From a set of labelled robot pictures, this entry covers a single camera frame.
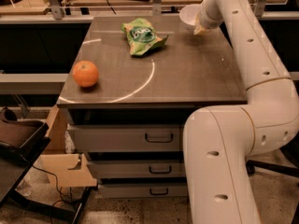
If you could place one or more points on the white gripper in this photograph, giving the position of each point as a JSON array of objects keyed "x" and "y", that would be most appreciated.
[{"x": 204, "y": 20}]

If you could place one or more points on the white ceramic bowl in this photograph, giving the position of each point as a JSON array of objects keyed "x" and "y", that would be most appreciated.
[{"x": 188, "y": 15}]

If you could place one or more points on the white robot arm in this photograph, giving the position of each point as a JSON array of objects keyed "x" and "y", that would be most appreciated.
[{"x": 218, "y": 139}]

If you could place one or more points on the green chip bag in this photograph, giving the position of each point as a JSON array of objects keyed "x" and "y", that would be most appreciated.
[{"x": 141, "y": 36}]

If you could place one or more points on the grey drawer cabinet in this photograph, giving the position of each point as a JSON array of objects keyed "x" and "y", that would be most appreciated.
[{"x": 163, "y": 87}]

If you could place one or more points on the orange fruit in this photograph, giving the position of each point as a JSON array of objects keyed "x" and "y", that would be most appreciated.
[{"x": 85, "y": 74}]

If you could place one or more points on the top grey drawer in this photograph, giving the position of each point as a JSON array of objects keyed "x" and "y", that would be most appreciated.
[{"x": 126, "y": 138}]

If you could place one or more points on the grey drawer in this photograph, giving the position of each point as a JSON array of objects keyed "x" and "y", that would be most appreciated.
[
  {"x": 136, "y": 169},
  {"x": 126, "y": 138},
  {"x": 143, "y": 190}
]

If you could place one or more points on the black office chair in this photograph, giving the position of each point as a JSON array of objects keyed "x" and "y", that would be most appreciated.
[{"x": 291, "y": 153}]

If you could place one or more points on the middle grey drawer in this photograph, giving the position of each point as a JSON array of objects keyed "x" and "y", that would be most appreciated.
[{"x": 136, "y": 169}]

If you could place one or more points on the bottom grey drawer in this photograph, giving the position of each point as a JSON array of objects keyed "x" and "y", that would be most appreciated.
[{"x": 143, "y": 190}]

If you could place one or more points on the dark side table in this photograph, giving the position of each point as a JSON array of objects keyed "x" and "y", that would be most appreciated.
[{"x": 21, "y": 144}]

